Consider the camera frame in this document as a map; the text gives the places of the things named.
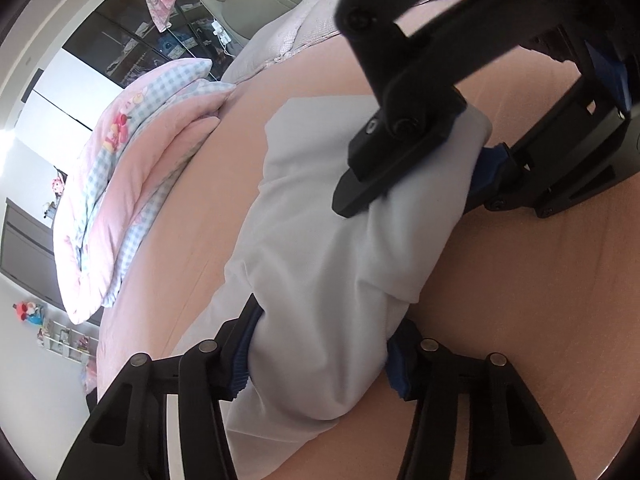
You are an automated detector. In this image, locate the pink bed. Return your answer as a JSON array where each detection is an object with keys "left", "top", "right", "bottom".
[{"left": 92, "top": 5, "right": 640, "bottom": 480}]

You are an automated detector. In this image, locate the white shirt with navy trim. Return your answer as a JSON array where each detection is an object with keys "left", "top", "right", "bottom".
[{"left": 172, "top": 94, "right": 493, "bottom": 480}]

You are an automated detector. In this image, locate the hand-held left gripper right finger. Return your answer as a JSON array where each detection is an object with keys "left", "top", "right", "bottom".
[{"left": 386, "top": 320, "right": 583, "bottom": 480}]

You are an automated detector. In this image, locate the red blue wall toy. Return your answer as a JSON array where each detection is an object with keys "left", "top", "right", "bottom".
[{"left": 12, "top": 300, "right": 47, "bottom": 328}]

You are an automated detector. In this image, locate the white shelf rack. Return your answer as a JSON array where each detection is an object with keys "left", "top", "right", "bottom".
[{"left": 37, "top": 321, "right": 98, "bottom": 361}]

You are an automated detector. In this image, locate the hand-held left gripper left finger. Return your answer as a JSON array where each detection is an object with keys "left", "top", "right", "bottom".
[{"left": 55, "top": 294, "right": 266, "bottom": 480}]

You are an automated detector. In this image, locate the pink checked folded quilt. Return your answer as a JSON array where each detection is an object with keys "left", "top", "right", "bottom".
[{"left": 51, "top": 56, "right": 239, "bottom": 326}]

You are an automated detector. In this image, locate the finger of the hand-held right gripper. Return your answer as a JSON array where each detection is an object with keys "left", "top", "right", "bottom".
[
  {"left": 331, "top": 0, "right": 616, "bottom": 219},
  {"left": 467, "top": 142, "right": 543, "bottom": 213}
]

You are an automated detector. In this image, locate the dark grey door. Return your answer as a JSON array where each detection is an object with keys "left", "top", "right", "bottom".
[{"left": 0, "top": 197, "right": 63, "bottom": 311}]

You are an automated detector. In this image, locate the white wardrobe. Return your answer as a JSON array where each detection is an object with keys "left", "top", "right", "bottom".
[{"left": 0, "top": 52, "right": 128, "bottom": 136}]

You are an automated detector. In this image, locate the dark glass cabinet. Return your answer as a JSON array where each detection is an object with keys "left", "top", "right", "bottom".
[{"left": 62, "top": 0, "right": 246, "bottom": 92}]

